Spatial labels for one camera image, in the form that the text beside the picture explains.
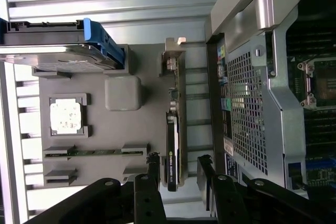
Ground green RAM stick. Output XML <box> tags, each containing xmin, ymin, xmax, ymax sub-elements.
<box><xmin>44</xmin><ymin>149</ymin><xmax>148</xmax><ymax>157</ymax></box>

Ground grey plastic parts rack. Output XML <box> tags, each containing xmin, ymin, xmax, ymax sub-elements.
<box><xmin>31</xmin><ymin>43</ymin><xmax>190</xmax><ymax>192</ymax></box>

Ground black open PC case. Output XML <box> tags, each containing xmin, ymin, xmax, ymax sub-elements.
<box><xmin>204</xmin><ymin>0</ymin><xmax>336</xmax><ymax>201</ymax></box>

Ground blue expansion slot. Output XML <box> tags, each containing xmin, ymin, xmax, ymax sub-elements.
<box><xmin>306</xmin><ymin>158</ymin><xmax>336</xmax><ymax>169</ymax></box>

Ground green motherboard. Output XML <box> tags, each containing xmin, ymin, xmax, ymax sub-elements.
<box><xmin>286</xmin><ymin>22</ymin><xmax>336</xmax><ymax>198</ymax></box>

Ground silver CPU chip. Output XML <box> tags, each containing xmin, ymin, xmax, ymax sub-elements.
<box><xmin>49</xmin><ymin>97</ymin><xmax>82</xmax><ymax>134</ymax></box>

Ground CPU socket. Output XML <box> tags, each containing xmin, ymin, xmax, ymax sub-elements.
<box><xmin>298</xmin><ymin>60</ymin><xmax>336</xmax><ymax>109</ymax></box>

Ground hard disk in blue carrier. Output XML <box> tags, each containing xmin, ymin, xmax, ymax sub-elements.
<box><xmin>0</xmin><ymin>18</ymin><xmax>127</xmax><ymax>74</ymax></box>

